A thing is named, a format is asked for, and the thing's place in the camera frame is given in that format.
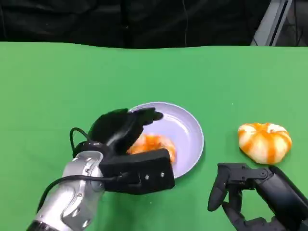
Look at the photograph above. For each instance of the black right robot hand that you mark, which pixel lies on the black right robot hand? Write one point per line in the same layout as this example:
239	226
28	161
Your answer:
276	197

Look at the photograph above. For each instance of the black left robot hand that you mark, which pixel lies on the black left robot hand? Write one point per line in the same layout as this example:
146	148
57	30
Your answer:
115	130

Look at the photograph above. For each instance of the orange toy bread roll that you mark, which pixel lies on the orange toy bread roll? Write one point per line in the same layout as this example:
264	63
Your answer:
154	142

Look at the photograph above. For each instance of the orange white striped bread roll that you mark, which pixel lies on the orange white striped bread roll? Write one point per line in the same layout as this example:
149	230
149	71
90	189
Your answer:
262	144

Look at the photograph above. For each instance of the lilac plate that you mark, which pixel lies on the lilac plate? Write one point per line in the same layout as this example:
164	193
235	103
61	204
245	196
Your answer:
178	125

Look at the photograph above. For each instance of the green table cloth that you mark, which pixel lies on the green table cloth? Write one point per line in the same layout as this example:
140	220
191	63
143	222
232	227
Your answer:
72	84

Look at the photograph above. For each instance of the black backdrop curtain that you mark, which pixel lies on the black backdrop curtain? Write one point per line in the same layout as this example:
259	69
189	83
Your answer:
96	19

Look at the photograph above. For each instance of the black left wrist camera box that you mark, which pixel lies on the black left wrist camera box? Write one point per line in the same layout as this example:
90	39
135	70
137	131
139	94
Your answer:
139	168

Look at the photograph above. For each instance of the grey metal frame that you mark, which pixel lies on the grey metal frame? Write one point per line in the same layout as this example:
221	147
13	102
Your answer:
276	19

